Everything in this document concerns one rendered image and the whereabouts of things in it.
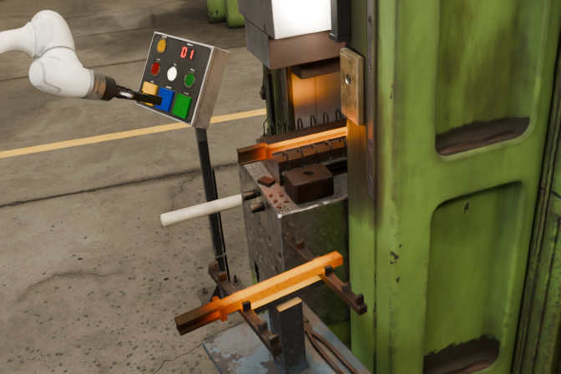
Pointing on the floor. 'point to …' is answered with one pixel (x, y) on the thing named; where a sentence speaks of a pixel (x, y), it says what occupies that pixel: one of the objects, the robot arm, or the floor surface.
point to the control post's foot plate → (216, 290)
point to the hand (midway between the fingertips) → (152, 98)
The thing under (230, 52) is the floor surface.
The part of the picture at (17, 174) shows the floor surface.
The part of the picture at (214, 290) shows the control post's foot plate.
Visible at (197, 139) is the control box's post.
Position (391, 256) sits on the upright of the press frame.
